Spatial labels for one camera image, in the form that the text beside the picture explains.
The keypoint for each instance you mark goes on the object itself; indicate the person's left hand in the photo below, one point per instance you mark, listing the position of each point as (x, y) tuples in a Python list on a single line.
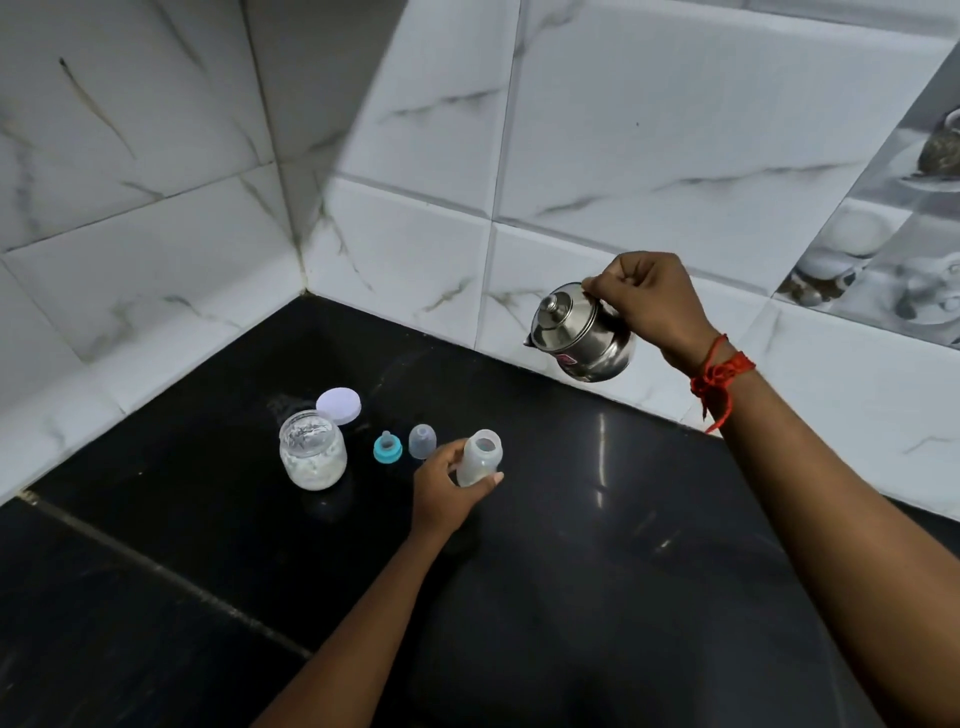
[(439, 495)]

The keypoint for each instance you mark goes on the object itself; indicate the person's right hand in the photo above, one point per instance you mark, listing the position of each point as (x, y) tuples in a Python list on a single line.
[(657, 304)]

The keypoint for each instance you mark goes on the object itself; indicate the person's right fingers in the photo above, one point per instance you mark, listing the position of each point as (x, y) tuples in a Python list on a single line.
[(604, 281)]

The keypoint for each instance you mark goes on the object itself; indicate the person's left thumb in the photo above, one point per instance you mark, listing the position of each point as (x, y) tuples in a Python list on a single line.
[(480, 484)]

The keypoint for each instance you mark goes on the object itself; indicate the translucent baby bottle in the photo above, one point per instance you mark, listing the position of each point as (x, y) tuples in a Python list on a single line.
[(480, 459)]

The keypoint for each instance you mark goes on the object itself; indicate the steel kettle with lid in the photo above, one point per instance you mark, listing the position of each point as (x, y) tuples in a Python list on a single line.
[(581, 334)]

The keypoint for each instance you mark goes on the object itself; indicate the person's right forearm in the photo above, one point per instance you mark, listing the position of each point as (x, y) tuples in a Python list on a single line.
[(832, 525)]

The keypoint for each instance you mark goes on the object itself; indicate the person's left forearm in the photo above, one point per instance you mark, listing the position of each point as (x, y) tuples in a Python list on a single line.
[(360, 637)]

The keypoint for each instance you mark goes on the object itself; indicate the clear bottle cap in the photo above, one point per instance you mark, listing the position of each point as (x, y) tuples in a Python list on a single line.
[(422, 441)]

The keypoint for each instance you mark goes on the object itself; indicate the red thread wristband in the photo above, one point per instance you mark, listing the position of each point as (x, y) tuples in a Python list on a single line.
[(718, 375)]

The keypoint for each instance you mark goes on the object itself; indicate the white jar lid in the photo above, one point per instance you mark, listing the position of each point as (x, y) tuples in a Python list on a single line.
[(339, 406)]

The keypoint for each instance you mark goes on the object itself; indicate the glass jar of white powder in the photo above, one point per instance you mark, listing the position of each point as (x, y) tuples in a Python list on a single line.
[(312, 452)]

